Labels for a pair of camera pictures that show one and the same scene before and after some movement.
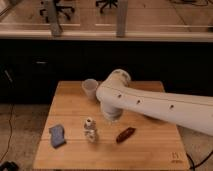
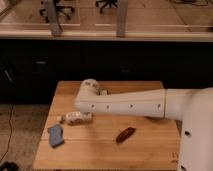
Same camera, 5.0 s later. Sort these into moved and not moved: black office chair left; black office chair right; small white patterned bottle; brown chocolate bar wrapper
Moved: small white patterned bottle
Not moved: black office chair left; black office chair right; brown chocolate bar wrapper
